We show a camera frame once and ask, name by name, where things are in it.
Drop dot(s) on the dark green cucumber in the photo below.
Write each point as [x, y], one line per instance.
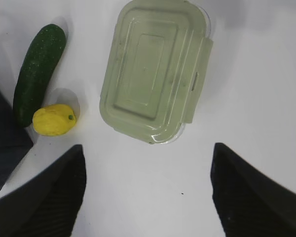
[40, 62]

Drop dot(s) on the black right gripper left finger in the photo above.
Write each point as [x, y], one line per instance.
[47, 205]

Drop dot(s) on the green lidded glass food container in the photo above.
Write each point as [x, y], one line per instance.
[156, 69]

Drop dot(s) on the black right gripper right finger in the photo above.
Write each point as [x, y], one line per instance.
[248, 203]

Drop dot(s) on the yellow lemon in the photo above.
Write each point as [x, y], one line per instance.
[54, 120]

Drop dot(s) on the navy blue lunch bag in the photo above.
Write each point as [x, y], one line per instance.
[14, 142]

